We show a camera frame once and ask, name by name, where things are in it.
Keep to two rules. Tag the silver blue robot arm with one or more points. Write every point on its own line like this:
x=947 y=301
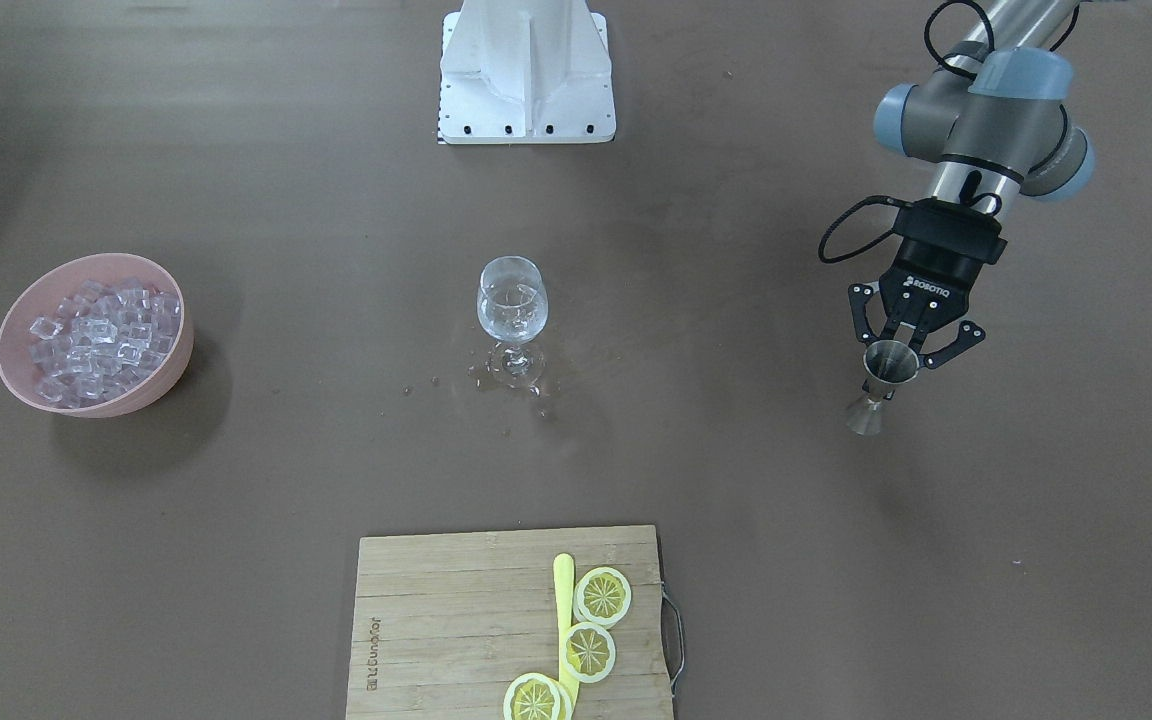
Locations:
x=993 y=123

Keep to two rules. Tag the lemon slice near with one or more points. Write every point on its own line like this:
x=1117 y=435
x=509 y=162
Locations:
x=536 y=696

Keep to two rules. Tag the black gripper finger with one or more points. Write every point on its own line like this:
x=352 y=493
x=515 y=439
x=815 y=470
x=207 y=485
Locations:
x=859 y=296
x=968 y=335

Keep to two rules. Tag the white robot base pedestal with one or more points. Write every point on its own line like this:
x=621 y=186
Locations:
x=525 y=72

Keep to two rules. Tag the lemon slice middle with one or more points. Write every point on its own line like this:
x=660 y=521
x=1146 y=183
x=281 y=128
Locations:
x=587 y=652

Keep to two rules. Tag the pink plastic bowl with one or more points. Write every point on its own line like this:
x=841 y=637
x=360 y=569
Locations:
x=18 y=372

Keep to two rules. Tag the clear wine glass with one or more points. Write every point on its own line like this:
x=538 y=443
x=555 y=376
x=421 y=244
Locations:
x=513 y=309

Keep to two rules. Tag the yellow plastic knife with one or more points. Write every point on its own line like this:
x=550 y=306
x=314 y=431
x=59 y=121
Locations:
x=563 y=584

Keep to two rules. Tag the lemon slice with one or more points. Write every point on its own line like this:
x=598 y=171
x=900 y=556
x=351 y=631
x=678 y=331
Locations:
x=602 y=596
x=587 y=652
x=536 y=696

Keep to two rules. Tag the bamboo cutting board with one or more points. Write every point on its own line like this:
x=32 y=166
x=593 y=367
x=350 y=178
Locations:
x=445 y=622

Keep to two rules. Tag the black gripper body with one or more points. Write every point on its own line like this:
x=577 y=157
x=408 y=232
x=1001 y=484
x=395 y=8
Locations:
x=921 y=292

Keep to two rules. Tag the lemon slice far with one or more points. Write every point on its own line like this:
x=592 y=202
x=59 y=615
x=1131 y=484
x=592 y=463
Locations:
x=602 y=596

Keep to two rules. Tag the steel double jigger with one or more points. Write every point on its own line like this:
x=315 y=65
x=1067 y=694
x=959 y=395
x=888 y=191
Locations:
x=889 y=364

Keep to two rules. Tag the pile of clear ice cubes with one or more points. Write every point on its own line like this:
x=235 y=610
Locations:
x=103 y=341

